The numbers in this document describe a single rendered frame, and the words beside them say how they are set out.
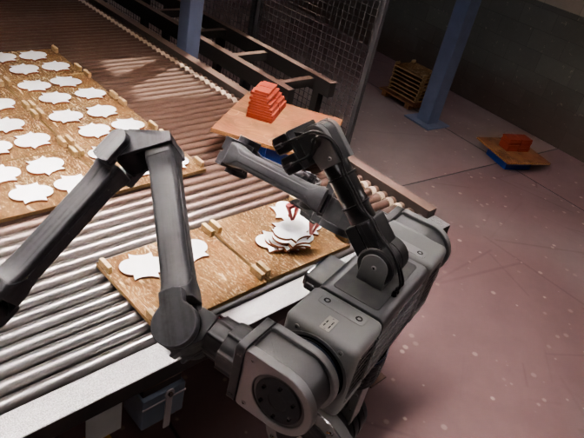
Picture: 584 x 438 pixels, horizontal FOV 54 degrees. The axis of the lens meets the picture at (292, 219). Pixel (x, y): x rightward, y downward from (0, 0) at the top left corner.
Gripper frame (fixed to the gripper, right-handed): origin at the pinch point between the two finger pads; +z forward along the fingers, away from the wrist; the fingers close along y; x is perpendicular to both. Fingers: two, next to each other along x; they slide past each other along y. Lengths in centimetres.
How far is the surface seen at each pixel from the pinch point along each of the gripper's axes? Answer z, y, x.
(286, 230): -0.2, 0.8, 7.2
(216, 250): 5.6, 10.0, 30.3
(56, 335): 7, 5, 89
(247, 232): 5.8, 12.8, 14.0
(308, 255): 5.9, -8.6, 3.5
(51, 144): 6, 98, 45
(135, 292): 5, 6, 64
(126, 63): 9, 172, -34
